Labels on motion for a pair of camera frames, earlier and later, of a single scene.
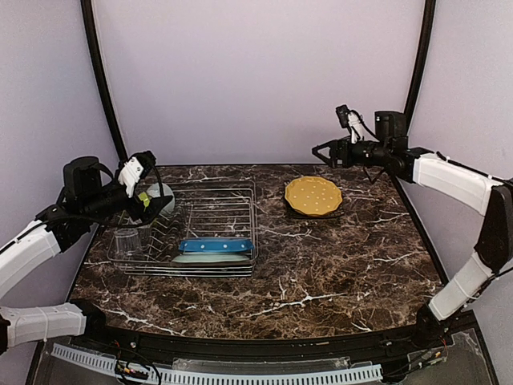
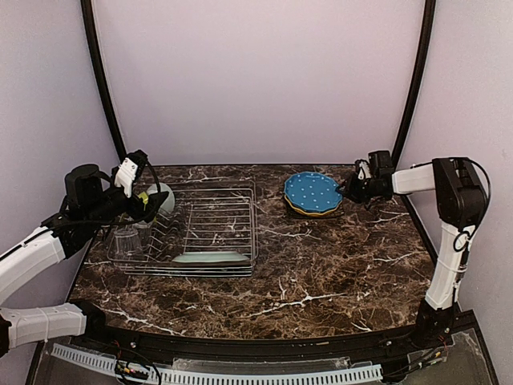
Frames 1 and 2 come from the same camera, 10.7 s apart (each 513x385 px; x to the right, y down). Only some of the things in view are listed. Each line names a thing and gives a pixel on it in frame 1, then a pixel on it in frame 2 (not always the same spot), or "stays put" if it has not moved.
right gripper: x=339 y=152 -> x=357 y=188
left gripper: x=134 y=206 stays put
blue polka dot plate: x=216 y=245 -> x=313 y=191
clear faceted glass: x=143 y=233 stays put
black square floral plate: x=336 y=213 stays put
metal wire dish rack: x=212 y=230 stays put
